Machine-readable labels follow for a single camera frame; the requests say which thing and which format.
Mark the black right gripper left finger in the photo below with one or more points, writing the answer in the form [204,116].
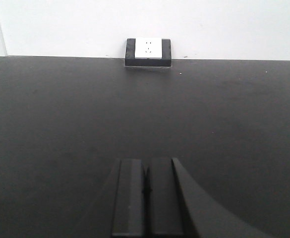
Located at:
[129,204]

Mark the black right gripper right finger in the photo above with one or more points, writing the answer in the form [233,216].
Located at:
[180,208]

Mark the black socket mounting box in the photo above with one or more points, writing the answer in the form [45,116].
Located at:
[130,59]

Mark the white wall socket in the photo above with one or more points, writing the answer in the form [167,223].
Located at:
[148,48]

